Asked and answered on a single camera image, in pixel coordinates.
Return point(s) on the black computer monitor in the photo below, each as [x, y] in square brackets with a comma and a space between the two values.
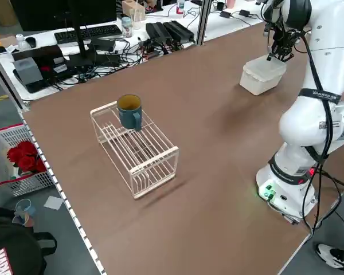
[46, 14]

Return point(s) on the grey box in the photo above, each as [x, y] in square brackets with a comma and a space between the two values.
[25, 71]

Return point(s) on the patterned glass jar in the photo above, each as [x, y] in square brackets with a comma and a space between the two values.
[126, 27]

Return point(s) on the colourful small cup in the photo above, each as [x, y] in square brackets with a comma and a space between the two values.
[23, 212]

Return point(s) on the black backpack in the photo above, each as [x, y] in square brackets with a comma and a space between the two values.
[11, 246]

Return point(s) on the black monitor stand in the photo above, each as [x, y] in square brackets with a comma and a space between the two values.
[80, 43]

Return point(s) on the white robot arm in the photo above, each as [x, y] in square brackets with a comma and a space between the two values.
[304, 126]

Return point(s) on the white basket with red rim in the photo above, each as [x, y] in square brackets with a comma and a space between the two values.
[5, 137]

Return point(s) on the aluminium frame post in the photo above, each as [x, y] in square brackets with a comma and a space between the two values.
[203, 23]

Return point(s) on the dark teal mug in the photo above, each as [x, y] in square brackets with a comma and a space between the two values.
[129, 117]

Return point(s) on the clear plastic bottle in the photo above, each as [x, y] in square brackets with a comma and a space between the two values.
[21, 43]

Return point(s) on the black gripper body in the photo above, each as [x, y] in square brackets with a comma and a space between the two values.
[285, 37]

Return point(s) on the white paper square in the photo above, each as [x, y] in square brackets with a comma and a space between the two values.
[54, 202]

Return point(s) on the white plastic preservation box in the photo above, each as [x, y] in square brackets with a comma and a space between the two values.
[258, 80]

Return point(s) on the black keyboard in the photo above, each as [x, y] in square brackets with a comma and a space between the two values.
[86, 33]

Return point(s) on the black power adapter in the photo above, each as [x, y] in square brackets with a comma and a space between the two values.
[157, 31]
[177, 30]

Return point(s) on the person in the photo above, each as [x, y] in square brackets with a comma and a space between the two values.
[332, 255]

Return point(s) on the black computer mouse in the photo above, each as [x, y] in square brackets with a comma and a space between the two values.
[31, 42]

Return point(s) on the red roses bunch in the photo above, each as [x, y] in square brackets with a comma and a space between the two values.
[23, 157]

